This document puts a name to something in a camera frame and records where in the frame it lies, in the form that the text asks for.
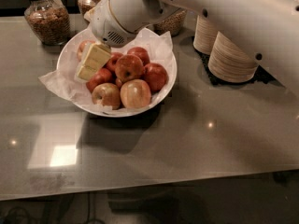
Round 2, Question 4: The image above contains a white bowl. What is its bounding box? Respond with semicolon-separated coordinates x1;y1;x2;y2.
57;28;177;118

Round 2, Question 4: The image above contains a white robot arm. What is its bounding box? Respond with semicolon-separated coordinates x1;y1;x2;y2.
89;0;299;95

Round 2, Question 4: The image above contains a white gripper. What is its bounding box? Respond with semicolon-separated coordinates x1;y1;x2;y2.
75;0;136;82

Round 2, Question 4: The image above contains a dark red apple left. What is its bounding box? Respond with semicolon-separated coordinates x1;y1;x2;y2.
86;68;113;92

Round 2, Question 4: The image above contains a black mat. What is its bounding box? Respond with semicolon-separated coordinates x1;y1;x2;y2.
196;51;274;86

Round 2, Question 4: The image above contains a yellow red apple front left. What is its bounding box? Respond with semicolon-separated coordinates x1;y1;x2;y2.
92;83;121;110

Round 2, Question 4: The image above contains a red apple back right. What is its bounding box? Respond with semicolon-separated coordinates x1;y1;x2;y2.
127;47;150;65

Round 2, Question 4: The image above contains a red apple centre top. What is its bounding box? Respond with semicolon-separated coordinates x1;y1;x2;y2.
115;54;144;83

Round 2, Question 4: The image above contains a paper bowl stack back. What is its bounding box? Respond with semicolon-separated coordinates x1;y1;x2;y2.
193;16;218;55

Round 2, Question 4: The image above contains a paper bowl stack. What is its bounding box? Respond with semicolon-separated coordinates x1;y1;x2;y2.
193;16;218;55
208;32;258;83

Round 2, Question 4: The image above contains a yellow apple front right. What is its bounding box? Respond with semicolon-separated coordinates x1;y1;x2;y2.
121;79;151;108

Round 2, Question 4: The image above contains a red apple back middle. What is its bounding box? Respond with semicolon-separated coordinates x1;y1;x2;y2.
105;52;122;73

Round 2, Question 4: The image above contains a glass cereal jar far left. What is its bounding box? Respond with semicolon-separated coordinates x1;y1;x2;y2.
24;0;70;46

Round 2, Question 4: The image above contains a paper bowl stack front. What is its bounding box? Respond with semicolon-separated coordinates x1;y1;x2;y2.
208;32;258;83

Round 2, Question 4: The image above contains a small hidden red apple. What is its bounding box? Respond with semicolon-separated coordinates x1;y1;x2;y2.
115;78;123;89

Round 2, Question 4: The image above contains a white paper liner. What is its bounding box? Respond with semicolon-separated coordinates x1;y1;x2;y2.
39;28;177;118

